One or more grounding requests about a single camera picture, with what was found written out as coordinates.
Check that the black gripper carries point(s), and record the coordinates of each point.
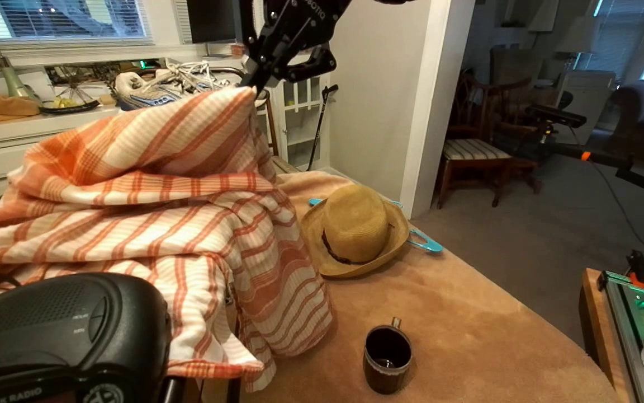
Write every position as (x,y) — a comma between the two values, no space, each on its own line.
(302,23)

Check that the woven straw hat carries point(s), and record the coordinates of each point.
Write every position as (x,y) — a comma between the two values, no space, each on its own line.
(359,232)

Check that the orange white striped tea towel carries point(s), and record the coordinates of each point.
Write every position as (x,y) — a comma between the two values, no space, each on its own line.
(166,225)

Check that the dark brown ceramic mug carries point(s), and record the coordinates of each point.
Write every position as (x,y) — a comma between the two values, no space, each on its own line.
(388,365)

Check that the white glass door cabinet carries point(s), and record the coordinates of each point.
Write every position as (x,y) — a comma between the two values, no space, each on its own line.
(302,119)

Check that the black walking cane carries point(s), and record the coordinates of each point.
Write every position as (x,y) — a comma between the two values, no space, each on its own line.
(323,119)

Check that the white sneaker with laces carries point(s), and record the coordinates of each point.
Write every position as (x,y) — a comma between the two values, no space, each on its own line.
(202,74)

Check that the white sneaker with blue stripes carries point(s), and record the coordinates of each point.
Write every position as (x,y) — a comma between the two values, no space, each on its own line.
(146,91)

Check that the teal clothes hanger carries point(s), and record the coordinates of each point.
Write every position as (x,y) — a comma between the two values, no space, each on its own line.
(426,241)

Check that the dark plate with food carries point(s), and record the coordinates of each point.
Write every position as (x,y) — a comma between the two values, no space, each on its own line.
(67,106)

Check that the white framed window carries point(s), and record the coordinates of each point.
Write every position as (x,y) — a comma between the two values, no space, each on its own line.
(61,16)

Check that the green glass lamp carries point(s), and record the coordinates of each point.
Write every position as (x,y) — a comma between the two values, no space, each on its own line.
(10,70)

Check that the black portable radio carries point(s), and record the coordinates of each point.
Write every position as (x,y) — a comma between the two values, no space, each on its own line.
(55,337)

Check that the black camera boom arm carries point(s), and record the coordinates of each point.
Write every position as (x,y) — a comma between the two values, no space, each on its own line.
(559,114)

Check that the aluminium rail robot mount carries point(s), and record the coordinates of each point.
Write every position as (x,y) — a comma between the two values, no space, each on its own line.
(643,327)

